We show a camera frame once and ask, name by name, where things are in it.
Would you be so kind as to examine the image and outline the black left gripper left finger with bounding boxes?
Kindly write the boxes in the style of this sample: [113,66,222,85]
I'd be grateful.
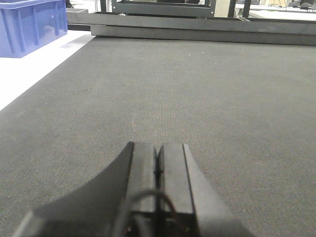
[14,142,157,237]

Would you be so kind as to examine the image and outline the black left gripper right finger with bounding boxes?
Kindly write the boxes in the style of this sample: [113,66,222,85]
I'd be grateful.
[157,143,252,237]

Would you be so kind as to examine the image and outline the dark grey table mat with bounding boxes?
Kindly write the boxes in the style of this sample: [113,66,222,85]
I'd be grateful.
[0,38,316,237]

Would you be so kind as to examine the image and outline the blue plastic crate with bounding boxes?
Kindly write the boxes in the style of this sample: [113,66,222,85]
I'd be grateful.
[0,0,68,58]

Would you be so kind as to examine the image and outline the dark metal frame rail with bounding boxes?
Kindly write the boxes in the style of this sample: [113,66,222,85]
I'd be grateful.
[67,12,316,46]

